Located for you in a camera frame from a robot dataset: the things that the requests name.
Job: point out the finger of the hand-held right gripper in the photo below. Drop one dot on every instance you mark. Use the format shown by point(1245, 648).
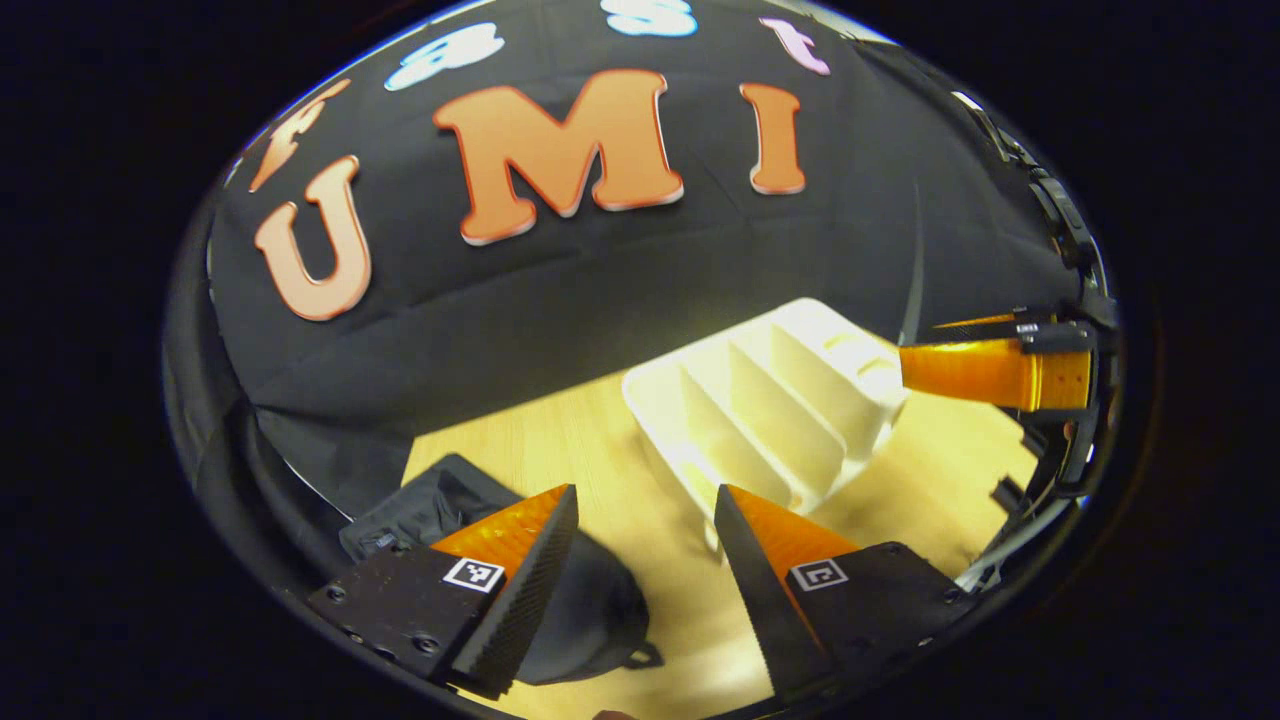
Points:
point(980, 370)
point(985, 322)

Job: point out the black schoolbag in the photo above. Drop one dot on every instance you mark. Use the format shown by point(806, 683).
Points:
point(600, 610)

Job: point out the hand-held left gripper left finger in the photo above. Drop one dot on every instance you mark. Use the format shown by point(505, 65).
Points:
point(525, 610)

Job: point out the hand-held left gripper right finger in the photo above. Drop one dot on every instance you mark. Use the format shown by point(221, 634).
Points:
point(770, 620)

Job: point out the white bookshelf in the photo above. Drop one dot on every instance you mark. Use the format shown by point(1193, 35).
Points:
point(770, 400)

